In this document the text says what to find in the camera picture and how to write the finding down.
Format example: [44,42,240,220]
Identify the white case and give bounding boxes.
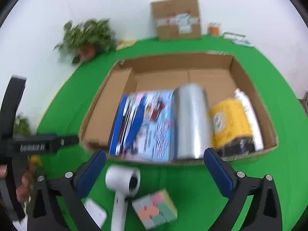
[84,198,108,228]

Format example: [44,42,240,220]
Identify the white handheld fan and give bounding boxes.
[105,165,141,230]

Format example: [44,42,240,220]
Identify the blue pen pack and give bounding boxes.
[109,92,147,156]

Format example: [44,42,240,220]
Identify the yellow black tin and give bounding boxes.
[210,99,255,157]

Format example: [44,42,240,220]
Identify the pastel rubik's cube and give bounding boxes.
[132,189,177,230]

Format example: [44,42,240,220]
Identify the silver metal can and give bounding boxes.
[171,83,213,161]

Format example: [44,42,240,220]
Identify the white spray bottle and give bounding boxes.
[235,89,264,151]

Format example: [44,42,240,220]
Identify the person's left hand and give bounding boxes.
[0,164,37,204]

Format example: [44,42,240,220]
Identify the green table cloth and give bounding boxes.
[38,36,307,230]

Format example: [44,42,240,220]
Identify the potted green plant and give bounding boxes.
[54,19,116,65]

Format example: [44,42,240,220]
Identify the yellow paper envelope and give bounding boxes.
[116,39,137,51]

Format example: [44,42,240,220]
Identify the open cardboard tray box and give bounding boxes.
[79,53,279,164]

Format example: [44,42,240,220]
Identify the sealed cardboard box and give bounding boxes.
[151,0,202,41]

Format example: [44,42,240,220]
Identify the light blue flat case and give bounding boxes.
[232,40,254,48]

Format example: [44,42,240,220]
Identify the orange clear jar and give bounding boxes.
[207,22,221,37]

